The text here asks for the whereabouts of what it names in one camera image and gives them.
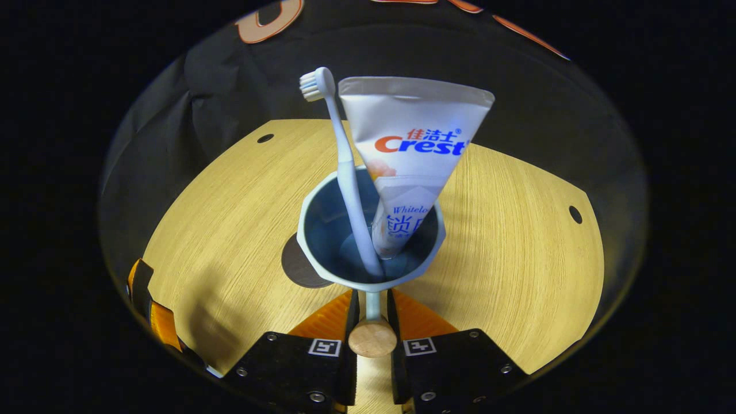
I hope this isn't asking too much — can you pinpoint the pale green cup wooden handle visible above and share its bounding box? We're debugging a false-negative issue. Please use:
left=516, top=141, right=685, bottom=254
left=297, top=166, right=447, bottom=358

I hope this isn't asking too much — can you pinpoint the white toothpaste tube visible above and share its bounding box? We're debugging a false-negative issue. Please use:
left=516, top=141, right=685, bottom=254
left=338, top=76, right=496, bottom=259

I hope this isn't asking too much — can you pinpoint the white toothbrush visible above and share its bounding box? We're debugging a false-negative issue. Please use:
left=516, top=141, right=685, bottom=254
left=299, top=67, right=385, bottom=278

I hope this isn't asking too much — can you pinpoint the black backdrop cloth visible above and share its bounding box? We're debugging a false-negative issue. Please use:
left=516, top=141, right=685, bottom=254
left=98, top=0, right=647, bottom=300

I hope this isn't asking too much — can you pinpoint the dark brown round coaster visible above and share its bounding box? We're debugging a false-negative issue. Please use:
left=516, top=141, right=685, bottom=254
left=281, top=233, right=334, bottom=289

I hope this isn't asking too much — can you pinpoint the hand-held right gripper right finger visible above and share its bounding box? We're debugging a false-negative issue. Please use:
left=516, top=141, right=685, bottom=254
left=386, top=289, right=527, bottom=413

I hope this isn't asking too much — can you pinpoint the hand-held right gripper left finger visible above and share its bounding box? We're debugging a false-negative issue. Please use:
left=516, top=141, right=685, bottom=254
left=224, top=289, right=361, bottom=413

